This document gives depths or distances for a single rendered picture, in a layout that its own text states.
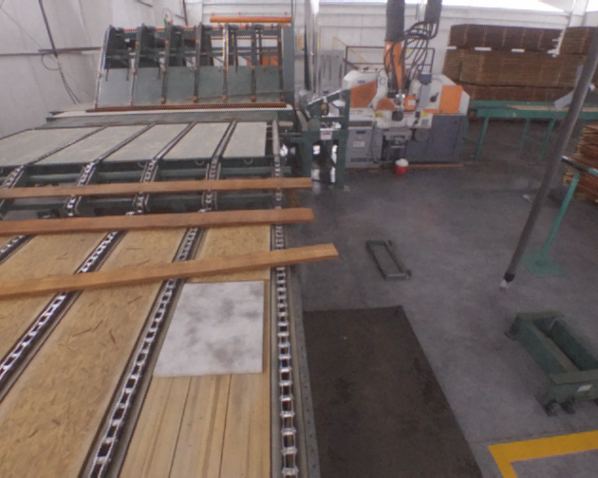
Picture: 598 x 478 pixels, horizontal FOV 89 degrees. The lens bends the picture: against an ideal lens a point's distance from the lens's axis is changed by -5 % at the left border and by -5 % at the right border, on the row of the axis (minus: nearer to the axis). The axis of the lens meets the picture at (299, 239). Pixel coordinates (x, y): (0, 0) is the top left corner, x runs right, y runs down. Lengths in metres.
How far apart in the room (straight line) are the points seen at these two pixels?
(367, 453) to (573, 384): 1.36
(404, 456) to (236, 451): 1.20
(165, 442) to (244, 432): 0.28
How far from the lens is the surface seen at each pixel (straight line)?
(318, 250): 2.08
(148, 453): 1.41
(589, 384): 2.82
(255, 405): 1.41
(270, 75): 7.61
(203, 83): 7.63
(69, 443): 1.53
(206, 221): 2.54
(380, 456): 2.24
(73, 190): 3.53
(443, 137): 7.21
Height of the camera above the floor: 2.00
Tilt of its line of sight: 31 degrees down
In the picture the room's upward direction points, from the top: straight up
